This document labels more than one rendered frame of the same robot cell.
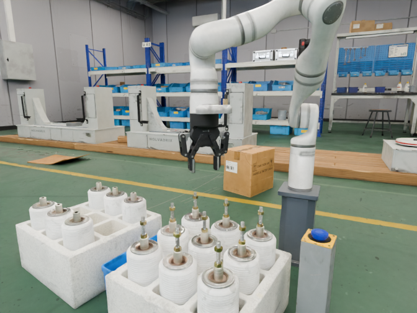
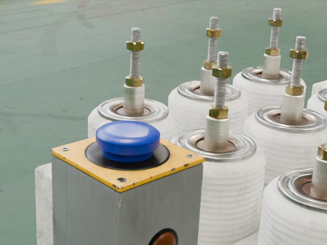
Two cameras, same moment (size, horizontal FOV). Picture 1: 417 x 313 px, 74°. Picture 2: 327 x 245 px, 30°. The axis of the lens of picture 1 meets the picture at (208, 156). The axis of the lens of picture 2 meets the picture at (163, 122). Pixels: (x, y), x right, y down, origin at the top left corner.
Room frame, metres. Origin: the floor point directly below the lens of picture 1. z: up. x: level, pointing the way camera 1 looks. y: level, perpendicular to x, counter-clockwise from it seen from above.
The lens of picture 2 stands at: (0.72, -0.61, 0.47)
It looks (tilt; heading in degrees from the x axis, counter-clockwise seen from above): 20 degrees down; 102
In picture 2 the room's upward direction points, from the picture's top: 3 degrees clockwise
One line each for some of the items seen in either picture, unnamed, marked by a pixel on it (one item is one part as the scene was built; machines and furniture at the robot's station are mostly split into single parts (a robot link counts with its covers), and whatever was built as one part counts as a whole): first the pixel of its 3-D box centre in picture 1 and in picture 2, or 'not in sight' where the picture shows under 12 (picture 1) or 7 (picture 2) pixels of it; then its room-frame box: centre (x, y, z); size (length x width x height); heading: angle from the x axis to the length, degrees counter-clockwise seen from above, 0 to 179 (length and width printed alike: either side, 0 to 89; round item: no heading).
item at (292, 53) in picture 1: (286, 56); not in sight; (5.29, -1.44, 1.42); 0.43 x 0.37 x 0.19; 158
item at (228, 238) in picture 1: (225, 251); not in sight; (0.82, -0.06, 0.16); 0.10 x 0.10 x 0.18
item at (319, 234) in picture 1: (319, 235); (127, 145); (0.62, -0.27, 0.32); 0.04 x 0.04 x 0.02
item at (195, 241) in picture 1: (204, 241); (290, 119); (0.72, 0.01, 0.25); 0.08 x 0.08 x 0.01
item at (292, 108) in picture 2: (204, 236); (292, 108); (0.72, 0.01, 0.26); 0.02 x 0.02 x 0.03
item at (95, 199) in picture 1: (100, 207); not in sight; (1.18, 0.49, 0.16); 0.10 x 0.10 x 0.18
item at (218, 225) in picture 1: (226, 225); not in sight; (0.82, -0.06, 0.25); 0.08 x 0.08 x 0.01
